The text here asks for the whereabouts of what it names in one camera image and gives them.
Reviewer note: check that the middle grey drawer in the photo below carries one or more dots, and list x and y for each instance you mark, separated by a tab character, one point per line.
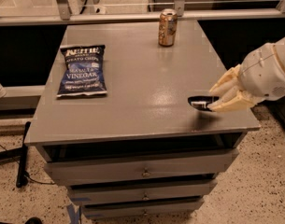
146	192

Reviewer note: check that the blue tape on floor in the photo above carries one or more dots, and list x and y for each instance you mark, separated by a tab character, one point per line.
76	214

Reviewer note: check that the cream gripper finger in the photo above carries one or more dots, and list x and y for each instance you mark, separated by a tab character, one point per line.
228	81
243	100

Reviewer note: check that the black pole stand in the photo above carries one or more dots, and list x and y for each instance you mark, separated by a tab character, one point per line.
21	176

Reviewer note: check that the grey drawer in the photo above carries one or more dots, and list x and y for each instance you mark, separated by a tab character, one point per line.
146	192
74	173
139	208

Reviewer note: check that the gold soda can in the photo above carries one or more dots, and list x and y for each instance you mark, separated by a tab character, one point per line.
167	27

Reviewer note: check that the blue kettle chips bag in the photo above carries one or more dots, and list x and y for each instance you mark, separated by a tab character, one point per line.
84	71

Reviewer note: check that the bottom grey drawer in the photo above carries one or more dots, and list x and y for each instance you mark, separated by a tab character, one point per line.
139	208

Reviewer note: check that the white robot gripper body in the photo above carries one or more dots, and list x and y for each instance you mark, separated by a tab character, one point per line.
263	74

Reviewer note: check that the blue rxbar blueberry wrapper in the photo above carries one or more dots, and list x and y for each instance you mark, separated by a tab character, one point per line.
201	103

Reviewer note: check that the grey metal railing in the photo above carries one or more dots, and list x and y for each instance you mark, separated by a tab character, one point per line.
37	12

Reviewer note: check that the cream middle gripper finger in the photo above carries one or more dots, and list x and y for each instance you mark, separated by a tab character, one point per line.
226	94

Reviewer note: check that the top grey drawer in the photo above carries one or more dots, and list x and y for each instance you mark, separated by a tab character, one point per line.
74	173

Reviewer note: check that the grey drawer cabinet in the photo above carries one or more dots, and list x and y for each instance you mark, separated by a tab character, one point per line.
145	111

